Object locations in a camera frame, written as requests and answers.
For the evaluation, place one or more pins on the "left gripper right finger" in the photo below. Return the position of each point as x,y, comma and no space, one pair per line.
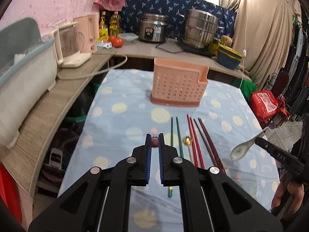
161,158

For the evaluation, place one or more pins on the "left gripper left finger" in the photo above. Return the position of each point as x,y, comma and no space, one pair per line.
147,163

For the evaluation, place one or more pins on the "dark maroon chopstick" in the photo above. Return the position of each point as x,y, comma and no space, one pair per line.
155,142

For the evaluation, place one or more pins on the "gold flower spoon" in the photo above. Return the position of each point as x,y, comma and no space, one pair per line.
188,142

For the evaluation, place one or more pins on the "red chopstick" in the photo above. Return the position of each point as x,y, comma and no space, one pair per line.
201,161
192,141

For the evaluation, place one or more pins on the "maroon chopstick pair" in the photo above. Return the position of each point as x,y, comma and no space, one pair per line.
211,144

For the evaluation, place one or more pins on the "white ceramic spoon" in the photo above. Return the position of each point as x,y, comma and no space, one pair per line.
241,150

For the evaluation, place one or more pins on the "dark brown chopstick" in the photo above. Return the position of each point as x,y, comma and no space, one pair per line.
206,143

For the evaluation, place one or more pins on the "right hand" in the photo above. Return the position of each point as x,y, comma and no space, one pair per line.
288,197

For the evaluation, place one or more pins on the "blue patterned tablecloth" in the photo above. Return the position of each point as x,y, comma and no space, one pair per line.
121,115

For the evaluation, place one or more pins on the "pink perforated utensil holder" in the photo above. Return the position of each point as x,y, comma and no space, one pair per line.
178,83

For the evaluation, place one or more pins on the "red plastic bag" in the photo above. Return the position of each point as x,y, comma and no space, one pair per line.
265,105

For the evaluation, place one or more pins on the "green plastic bag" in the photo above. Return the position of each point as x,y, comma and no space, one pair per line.
247,88

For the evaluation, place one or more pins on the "black induction cooker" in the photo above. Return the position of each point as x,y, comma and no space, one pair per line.
187,48

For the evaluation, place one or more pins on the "red tomato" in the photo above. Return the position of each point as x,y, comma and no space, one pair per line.
116,42

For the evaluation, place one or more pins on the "stacked yellow blue basins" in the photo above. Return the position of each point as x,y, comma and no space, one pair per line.
228,57

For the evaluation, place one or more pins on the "clear food container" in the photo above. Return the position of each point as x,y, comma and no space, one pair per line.
128,38

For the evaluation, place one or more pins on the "blue white snack packet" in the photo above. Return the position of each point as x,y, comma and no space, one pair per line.
104,45

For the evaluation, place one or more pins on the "silver rice cooker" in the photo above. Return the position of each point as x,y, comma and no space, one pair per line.
153,28

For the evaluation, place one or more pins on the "cooking oil bottle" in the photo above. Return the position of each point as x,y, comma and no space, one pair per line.
115,27

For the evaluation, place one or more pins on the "loofah sponge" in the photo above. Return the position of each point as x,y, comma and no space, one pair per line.
226,41

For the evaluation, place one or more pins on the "stainless steel steamer pot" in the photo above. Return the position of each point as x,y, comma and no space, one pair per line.
200,28

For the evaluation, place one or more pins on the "yellow label bottle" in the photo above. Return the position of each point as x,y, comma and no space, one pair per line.
103,29

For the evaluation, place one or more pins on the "glass kettle white base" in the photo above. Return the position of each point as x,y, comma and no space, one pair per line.
68,45

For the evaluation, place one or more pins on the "pink electric kettle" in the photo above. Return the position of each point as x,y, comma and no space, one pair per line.
88,24

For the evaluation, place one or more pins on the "dish drainer box with lid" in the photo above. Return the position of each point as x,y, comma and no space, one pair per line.
28,70

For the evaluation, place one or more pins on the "red plastic basin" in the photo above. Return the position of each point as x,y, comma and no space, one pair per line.
10,194

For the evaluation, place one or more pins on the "navy floral cloth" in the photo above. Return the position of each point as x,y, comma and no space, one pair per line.
132,12

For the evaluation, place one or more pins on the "beige curtain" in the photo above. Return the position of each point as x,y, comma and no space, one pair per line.
263,30

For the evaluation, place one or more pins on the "pink dotted curtain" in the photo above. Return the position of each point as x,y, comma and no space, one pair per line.
47,13

